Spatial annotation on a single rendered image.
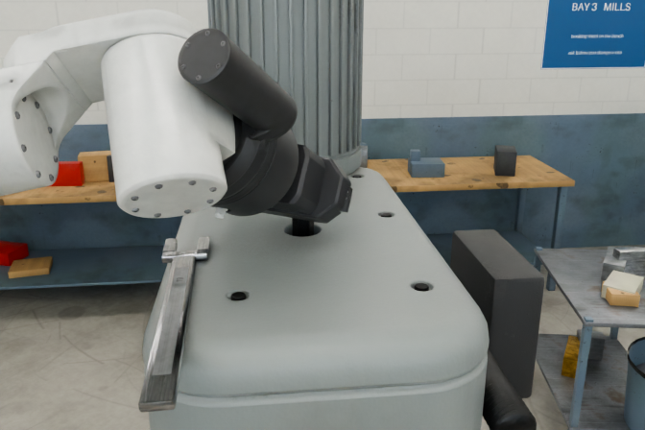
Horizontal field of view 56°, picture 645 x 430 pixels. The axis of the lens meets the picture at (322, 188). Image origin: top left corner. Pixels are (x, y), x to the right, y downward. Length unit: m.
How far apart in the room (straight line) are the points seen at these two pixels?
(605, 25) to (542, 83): 0.66
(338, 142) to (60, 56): 0.43
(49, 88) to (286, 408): 0.26
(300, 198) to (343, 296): 0.09
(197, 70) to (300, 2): 0.38
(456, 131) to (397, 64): 0.75
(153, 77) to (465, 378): 0.29
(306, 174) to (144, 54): 0.18
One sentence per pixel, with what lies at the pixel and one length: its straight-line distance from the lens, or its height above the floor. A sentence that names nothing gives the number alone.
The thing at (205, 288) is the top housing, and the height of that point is 1.89.
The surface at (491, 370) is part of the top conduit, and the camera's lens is 0.56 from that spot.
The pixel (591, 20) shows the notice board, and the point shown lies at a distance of 5.46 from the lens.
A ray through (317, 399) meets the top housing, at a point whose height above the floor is 1.85.
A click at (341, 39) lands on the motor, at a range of 0.75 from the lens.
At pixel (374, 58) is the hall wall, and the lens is 4.87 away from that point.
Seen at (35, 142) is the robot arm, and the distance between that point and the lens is 0.42.
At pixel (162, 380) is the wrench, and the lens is 0.38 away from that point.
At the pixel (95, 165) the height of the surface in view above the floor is 1.00.
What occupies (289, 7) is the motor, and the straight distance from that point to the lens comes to 0.72.
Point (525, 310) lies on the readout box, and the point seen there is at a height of 1.67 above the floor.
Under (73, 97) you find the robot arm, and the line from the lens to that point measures 0.44.
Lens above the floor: 2.11
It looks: 17 degrees down
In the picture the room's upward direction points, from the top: straight up
